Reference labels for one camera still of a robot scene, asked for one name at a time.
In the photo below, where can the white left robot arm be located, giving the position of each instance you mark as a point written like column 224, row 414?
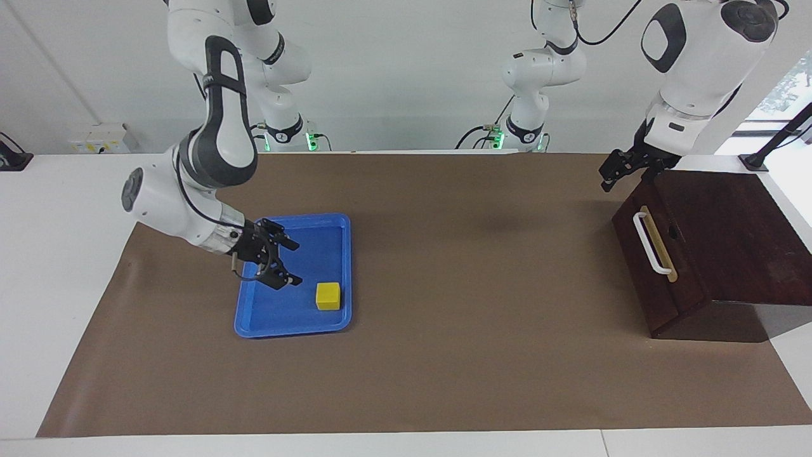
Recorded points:
column 698, row 63

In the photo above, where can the dark brown wooden cabinet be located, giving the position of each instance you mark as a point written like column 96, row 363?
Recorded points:
column 748, row 241

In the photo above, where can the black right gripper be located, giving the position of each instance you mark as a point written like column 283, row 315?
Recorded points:
column 250, row 244

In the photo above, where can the black clamp mount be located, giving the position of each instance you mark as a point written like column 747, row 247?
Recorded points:
column 13, row 158

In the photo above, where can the black camera stand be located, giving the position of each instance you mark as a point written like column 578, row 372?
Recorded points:
column 771, row 146

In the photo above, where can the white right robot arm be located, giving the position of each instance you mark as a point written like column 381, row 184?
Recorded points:
column 222, row 127

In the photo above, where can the blue plastic tray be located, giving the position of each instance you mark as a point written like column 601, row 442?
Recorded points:
column 279, row 314

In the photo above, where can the brown table mat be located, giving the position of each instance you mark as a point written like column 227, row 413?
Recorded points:
column 476, row 368

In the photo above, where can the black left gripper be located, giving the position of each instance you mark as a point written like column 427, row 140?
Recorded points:
column 647, row 158

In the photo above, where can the white wall socket box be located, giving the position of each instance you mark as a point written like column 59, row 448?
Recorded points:
column 101, row 139

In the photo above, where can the yellow cube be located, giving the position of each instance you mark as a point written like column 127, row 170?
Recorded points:
column 328, row 297

